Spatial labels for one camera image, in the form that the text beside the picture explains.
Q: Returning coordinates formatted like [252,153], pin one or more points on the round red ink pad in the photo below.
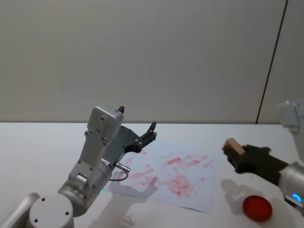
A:
[257,208]

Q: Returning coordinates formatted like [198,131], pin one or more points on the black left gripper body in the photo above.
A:
[124,140]

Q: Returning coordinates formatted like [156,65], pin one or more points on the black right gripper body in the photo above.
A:
[263,164]

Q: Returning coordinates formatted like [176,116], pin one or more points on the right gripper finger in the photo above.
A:
[247,148]
[231,156]

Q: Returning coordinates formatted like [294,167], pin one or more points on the white paper with red marks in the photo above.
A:
[180,175]

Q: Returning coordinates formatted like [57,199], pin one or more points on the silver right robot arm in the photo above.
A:
[293,175]

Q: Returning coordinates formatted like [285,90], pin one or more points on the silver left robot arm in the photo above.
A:
[95,152]

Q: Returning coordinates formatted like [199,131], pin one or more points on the small wooden stamp block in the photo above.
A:
[235,146]

